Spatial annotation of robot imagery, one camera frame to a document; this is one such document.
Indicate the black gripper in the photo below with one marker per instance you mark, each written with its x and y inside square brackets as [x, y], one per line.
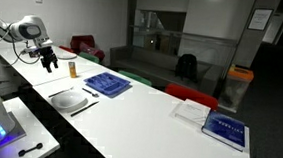
[48, 56]

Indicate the grey robot mounting plate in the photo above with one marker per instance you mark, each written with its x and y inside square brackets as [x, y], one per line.
[8, 136]

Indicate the orange drink can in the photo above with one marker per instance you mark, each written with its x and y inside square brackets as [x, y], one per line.
[72, 70]

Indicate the green chair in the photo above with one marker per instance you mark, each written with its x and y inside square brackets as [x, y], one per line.
[135, 77]
[89, 57]

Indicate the black table knife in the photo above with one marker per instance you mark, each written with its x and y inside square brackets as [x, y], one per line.
[84, 109]

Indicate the blue plastic cutlery tray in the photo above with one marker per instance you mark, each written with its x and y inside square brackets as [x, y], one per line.
[109, 85]

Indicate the white side table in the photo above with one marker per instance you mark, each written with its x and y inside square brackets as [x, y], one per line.
[41, 132]

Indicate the black dumbbell shaped tool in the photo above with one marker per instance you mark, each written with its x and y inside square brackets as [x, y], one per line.
[30, 149]

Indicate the black backpack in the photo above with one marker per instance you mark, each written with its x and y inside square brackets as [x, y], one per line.
[186, 67]

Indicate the red chair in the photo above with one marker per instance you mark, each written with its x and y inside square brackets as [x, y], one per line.
[190, 94]

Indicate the white book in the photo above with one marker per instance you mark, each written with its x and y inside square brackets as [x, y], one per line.
[191, 112]

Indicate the glass balustrade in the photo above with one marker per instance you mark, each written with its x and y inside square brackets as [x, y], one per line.
[210, 45]

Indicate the blue book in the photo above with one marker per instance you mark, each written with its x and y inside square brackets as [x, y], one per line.
[226, 128]

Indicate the orange lidded waste bin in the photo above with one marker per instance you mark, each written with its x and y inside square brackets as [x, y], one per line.
[236, 85]

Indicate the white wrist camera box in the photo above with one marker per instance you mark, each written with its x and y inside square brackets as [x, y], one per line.
[43, 44]

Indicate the framed wall notice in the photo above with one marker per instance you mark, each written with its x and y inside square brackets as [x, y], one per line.
[260, 18]

